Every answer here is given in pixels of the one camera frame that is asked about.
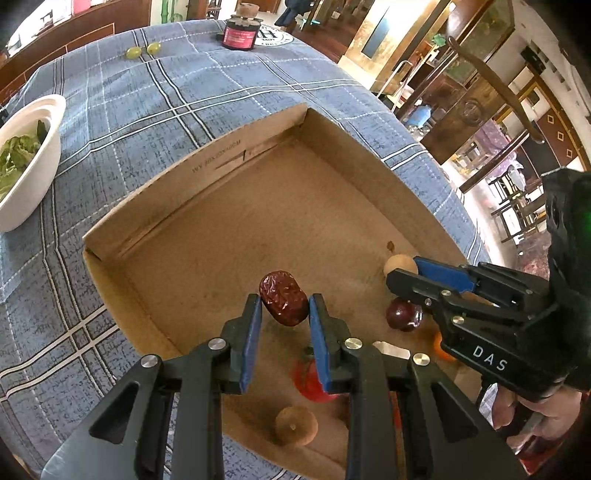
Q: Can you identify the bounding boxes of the white bowl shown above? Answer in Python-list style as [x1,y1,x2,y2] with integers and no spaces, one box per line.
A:
[0,94,68,233]

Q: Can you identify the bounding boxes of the green lettuce leaves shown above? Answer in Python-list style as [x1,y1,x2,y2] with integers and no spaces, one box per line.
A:
[0,119,49,201]

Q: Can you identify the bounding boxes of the wrinkled red date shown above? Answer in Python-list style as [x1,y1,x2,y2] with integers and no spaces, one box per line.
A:
[259,270,309,327]

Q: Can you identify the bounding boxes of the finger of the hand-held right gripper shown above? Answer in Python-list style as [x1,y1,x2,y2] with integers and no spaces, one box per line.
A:
[386,268,523,343]
[413,257,553,322]

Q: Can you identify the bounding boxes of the orange mandarin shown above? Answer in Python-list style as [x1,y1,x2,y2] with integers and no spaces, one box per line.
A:
[431,332,458,363]

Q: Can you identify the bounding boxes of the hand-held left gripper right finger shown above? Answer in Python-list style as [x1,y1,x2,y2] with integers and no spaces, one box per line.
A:
[308,293,529,480]

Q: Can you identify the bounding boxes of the blue plaid tablecloth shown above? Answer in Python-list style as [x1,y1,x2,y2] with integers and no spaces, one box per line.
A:
[0,19,492,480]

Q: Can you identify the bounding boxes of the dark wooden chair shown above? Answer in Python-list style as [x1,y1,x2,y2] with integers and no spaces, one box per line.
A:
[487,166,550,245]

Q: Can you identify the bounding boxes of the wooden armchair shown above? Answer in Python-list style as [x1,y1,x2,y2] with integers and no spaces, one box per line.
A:
[420,36,548,195]

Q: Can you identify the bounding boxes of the pale tan longan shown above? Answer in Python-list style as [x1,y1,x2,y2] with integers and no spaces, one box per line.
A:
[383,255,419,279]

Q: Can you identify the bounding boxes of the red tomato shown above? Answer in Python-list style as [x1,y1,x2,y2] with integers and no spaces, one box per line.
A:
[292,348,342,403]

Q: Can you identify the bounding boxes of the brown round fruit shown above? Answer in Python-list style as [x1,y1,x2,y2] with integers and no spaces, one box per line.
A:
[275,405,319,447]

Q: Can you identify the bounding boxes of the person's right hand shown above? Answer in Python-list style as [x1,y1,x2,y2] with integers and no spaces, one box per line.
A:
[492,389,585,452]

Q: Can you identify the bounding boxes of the wooden sideboard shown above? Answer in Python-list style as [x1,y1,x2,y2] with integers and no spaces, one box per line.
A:
[0,0,153,93]

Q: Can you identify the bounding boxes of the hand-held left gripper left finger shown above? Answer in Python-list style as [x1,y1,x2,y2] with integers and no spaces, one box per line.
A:
[41,293,264,480]

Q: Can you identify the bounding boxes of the shallow cardboard box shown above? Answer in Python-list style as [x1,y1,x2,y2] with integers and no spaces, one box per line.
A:
[82,103,492,480]

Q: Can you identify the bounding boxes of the dark jar pink label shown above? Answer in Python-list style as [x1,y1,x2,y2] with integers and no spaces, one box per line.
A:
[222,16,259,51]

